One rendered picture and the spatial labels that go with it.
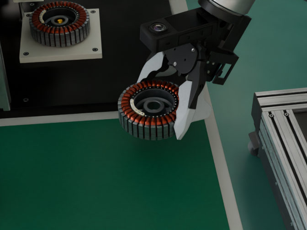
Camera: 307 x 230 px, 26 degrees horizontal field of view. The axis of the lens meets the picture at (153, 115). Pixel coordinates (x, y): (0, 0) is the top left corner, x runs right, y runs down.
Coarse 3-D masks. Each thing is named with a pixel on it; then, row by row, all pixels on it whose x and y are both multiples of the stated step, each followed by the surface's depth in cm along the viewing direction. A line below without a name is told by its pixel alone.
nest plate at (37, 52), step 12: (24, 12) 131; (96, 12) 131; (24, 24) 128; (96, 24) 128; (24, 36) 125; (96, 36) 125; (24, 48) 122; (36, 48) 122; (48, 48) 122; (60, 48) 122; (72, 48) 122; (84, 48) 122; (96, 48) 122; (24, 60) 121; (36, 60) 121; (48, 60) 121; (60, 60) 122
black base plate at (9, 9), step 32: (0, 0) 137; (64, 0) 137; (96, 0) 137; (128, 0) 137; (160, 0) 137; (0, 32) 128; (128, 32) 128; (32, 64) 121; (64, 64) 121; (96, 64) 121; (128, 64) 121; (32, 96) 114; (64, 96) 114; (96, 96) 114
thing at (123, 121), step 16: (160, 80) 107; (128, 96) 104; (144, 96) 106; (160, 96) 106; (176, 96) 104; (128, 112) 101; (144, 112) 104; (160, 112) 103; (128, 128) 102; (144, 128) 100; (160, 128) 100
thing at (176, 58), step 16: (224, 16) 95; (240, 16) 97; (224, 32) 100; (240, 32) 101; (176, 48) 101; (192, 48) 98; (208, 48) 98; (224, 48) 101; (176, 64) 100; (192, 64) 98; (208, 64) 101; (224, 64) 101; (208, 80) 103; (224, 80) 103
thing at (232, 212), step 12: (180, 0) 141; (180, 12) 137; (204, 96) 118; (0, 120) 113; (12, 120) 113; (24, 120) 113; (36, 120) 113; (48, 120) 113; (60, 120) 113; (72, 120) 113; (216, 132) 111; (216, 144) 109; (216, 156) 107; (216, 168) 105; (228, 180) 103; (228, 192) 101; (228, 204) 99; (228, 216) 98; (240, 228) 96
